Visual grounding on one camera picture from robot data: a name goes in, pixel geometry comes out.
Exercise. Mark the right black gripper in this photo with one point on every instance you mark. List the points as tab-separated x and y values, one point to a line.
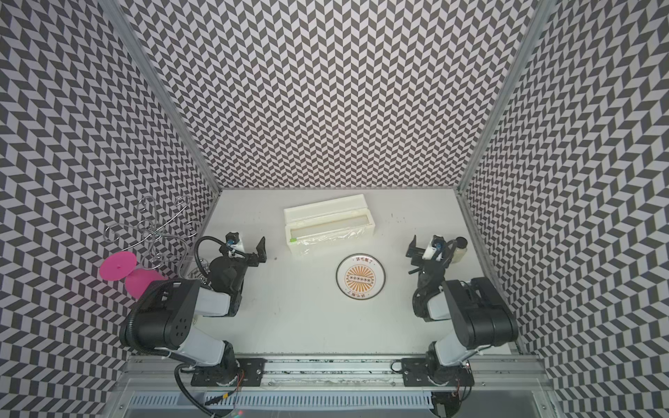
419	252

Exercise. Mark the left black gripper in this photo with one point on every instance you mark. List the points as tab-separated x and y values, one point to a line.
251	257

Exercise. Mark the clear plastic wrap sheet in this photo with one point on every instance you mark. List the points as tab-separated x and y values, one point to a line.
323	241

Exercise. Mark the white plastic wrap dispenser box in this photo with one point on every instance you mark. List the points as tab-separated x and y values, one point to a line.
327	216

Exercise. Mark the round patterned ceramic plate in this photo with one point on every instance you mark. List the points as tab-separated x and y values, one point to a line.
360	277

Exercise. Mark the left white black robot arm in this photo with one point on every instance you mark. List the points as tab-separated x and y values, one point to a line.
161	322

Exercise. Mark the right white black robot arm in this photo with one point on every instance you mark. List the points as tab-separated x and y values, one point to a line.
479	316

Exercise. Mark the small jar with black lid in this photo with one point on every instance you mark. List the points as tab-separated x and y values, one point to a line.
460	249

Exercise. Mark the lower magenta disc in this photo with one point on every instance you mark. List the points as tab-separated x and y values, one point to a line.
139	280

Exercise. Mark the magenta disc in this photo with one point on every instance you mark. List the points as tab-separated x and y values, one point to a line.
118	266
139	280

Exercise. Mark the upper magenta disc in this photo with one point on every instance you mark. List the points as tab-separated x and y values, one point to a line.
118	266

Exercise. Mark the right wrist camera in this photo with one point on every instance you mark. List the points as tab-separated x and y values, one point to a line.
435	250

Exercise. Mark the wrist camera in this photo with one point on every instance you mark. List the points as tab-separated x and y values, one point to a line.
435	250
234	243

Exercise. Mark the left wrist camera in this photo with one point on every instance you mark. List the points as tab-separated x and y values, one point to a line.
234	243

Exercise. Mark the silver wire rack stand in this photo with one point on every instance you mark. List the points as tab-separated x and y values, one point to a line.
149	231

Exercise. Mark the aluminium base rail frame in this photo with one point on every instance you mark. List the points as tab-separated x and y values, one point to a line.
383	386

